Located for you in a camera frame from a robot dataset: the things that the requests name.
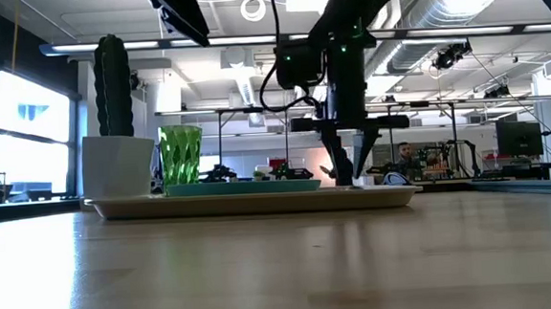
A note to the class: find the tall green cactus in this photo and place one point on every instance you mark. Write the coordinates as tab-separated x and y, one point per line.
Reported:
119	111

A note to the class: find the small black ceiling camera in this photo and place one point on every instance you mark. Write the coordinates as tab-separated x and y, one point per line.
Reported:
497	92

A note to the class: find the black computer monitor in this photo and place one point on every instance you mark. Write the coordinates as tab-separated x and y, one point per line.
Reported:
519	138

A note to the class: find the black ceiling camera cluster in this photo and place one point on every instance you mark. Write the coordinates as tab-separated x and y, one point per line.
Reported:
449	57

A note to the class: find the white blue rounded object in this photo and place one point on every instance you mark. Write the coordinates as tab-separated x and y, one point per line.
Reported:
394	179

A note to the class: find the person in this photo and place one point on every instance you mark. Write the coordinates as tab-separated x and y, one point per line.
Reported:
405	152

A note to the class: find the teal plate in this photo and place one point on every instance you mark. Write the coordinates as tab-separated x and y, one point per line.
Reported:
244	188

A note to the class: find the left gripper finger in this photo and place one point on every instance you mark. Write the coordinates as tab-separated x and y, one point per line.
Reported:
183	11

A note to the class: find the green faceted plastic cup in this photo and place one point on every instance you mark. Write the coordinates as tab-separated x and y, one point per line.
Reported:
182	155

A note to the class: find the beige plastic tray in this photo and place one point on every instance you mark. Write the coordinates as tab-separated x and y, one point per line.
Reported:
259	204

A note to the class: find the silver ceiling air duct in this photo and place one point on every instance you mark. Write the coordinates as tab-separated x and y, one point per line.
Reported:
448	0

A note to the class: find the red box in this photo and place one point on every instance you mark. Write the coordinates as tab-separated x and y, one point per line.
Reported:
277	163

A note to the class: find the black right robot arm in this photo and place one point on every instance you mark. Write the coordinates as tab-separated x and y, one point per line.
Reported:
367	0

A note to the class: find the black background rig frame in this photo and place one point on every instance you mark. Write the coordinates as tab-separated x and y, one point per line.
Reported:
421	103
253	110

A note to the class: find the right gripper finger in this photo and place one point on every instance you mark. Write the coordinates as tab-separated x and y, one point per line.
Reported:
341	165
362	149

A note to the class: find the long ceiling light strip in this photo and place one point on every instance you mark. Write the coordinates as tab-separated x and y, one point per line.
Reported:
240	40

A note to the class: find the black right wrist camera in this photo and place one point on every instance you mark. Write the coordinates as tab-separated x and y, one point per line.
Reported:
299	67

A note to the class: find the bright window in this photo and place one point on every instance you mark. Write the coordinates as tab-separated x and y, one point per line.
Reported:
28	107

